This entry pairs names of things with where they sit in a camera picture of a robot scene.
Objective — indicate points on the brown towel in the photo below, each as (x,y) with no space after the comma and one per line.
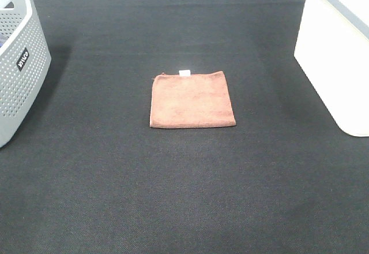
(196,101)

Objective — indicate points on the black table mat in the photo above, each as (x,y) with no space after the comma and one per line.
(85,173)

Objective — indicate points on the white plastic bin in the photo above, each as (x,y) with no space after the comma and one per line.
(332,50)

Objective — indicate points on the grey perforated laundry basket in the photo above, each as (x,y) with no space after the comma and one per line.
(25,60)

